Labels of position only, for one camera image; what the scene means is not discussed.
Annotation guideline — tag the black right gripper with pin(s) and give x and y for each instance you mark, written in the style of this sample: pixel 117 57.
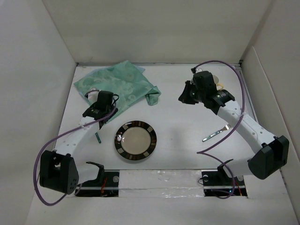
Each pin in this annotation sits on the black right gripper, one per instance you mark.
pixel 184 97

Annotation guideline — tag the green handled silver fork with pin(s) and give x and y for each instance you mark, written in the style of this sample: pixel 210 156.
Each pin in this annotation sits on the green handled silver fork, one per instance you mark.
pixel 225 128

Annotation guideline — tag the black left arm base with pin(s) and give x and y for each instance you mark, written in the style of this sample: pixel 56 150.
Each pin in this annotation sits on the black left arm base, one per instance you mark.
pixel 107 186

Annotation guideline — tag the yellow ceramic mug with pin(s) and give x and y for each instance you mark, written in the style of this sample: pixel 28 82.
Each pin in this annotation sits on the yellow ceramic mug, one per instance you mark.
pixel 217 83

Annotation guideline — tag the green handled steak knife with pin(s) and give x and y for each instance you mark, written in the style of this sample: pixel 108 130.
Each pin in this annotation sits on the green handled steak knife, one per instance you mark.
pixel 98 137

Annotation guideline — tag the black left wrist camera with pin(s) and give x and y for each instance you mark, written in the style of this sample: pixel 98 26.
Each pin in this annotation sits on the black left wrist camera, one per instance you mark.
pixel 104 99

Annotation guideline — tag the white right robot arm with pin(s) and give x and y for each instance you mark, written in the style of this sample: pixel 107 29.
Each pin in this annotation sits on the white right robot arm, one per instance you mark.
pixel 270 151

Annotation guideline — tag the dark rimmed cream plate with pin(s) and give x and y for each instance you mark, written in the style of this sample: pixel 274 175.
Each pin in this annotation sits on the dark rimmed cream plate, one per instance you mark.
pixel 135 140

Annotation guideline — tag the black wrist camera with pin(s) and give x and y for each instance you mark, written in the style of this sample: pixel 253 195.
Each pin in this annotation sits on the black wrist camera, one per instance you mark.
pixel 104 99
pixel 204 82

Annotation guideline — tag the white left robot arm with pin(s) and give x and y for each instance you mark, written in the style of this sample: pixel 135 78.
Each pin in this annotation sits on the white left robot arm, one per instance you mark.
pixel 58 169

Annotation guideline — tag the green patterned cloth placemat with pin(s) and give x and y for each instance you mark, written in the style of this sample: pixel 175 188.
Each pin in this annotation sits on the green patterned cloth placemat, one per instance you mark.
pixel 124 79

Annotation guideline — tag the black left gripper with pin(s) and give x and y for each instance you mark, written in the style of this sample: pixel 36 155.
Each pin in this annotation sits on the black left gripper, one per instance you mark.
pixel 112 108

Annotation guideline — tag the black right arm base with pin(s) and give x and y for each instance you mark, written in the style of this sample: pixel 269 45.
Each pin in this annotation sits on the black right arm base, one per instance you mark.
pixel 218 184

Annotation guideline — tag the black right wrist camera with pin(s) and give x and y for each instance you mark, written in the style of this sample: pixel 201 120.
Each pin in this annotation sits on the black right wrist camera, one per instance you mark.
pixel 204 82

